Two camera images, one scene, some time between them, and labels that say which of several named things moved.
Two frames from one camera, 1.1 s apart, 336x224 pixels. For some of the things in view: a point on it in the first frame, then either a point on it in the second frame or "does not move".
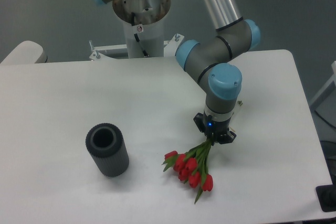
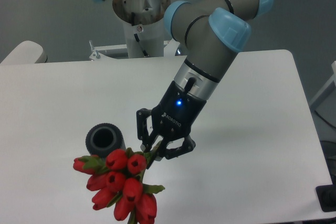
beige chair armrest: x=27 y=52 does not move
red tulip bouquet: x=191 y=167 to x=117 y=180
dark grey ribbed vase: x=105 y=144 does not move
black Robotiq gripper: x=213 y=128 to x=172 y=117
